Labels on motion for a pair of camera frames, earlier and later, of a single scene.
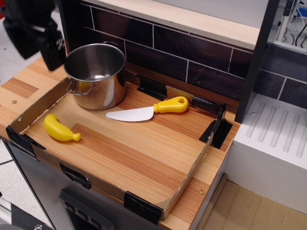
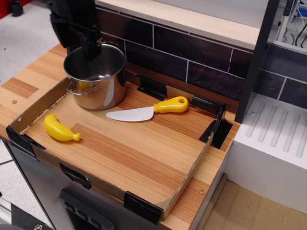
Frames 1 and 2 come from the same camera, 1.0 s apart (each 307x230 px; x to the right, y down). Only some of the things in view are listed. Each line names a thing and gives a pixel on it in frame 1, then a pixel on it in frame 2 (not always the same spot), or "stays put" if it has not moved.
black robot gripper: [24, 31] -> [64, 15]
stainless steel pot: [97, 72] stays put
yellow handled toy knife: [175, 103] stays put
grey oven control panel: [84, 213] stays put
